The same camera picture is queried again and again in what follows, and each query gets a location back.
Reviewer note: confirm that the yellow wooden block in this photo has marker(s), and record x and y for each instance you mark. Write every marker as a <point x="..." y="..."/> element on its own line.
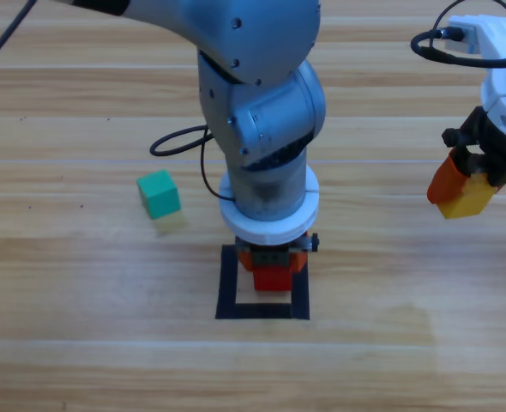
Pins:
<point x="467" y="201"/>

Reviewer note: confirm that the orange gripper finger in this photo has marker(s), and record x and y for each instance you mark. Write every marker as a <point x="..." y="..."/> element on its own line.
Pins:
<point x="298" y="262"/>
<point x="245" y="261"/>
<point x="446" y="184"/>

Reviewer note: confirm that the black tape square outline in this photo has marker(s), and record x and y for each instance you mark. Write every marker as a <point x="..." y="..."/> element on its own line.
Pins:
<point x="227" y="296"/>

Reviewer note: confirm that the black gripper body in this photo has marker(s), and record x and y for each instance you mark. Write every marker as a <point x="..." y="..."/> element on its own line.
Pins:
<point x="489" y="146"/>
<point x="270" y="253"/>

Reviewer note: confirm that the red wooden block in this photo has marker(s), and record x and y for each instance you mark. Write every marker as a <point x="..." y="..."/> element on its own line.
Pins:
<point x="272" y="279"/>

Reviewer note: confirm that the green wooden block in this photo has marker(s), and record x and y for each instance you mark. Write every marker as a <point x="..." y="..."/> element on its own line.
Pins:
<point x="158" y="195"/>

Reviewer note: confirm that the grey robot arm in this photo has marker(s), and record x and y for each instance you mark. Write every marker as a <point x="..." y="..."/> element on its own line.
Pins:
<point x="257" y="43"/>

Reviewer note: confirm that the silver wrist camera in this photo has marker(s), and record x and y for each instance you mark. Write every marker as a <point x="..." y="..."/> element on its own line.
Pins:
<point x="459" y="45"/>

